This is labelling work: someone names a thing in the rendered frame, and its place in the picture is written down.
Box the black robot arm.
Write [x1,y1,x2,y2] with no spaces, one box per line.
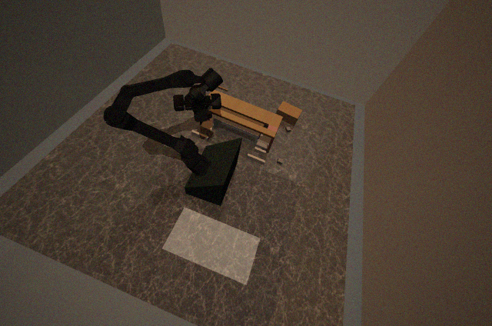
[104,68,223,176]

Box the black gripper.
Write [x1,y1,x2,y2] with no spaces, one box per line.
[173,93,221,111]

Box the small brown block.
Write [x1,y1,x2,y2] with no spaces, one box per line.
[276,101,302,126]

